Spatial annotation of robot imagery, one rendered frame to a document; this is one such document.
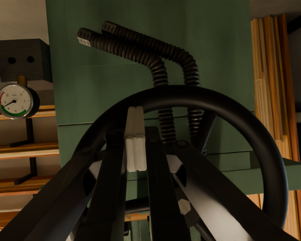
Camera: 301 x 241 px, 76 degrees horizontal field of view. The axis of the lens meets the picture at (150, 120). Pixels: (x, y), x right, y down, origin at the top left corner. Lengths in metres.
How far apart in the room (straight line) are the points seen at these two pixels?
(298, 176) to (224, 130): 0.21
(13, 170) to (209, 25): 3.50
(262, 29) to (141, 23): 1.56
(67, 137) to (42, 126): 2.91
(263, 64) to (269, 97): 0.27
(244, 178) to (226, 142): 0.09
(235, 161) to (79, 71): 0.40
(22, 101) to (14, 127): 3.17
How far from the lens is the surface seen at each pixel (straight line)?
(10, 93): 0.42
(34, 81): 0.44
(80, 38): 0.36
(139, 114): 0.18
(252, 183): 0.52
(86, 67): 0.44
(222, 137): 0.46
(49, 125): 3.30
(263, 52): 1.89
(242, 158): 0.49
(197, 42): 0.46
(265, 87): 1.85
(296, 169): 0.57
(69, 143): 0.45
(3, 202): 3.93
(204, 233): 0.29
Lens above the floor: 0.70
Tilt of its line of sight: 2 degrees up
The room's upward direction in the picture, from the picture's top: 176 degrees clockwise
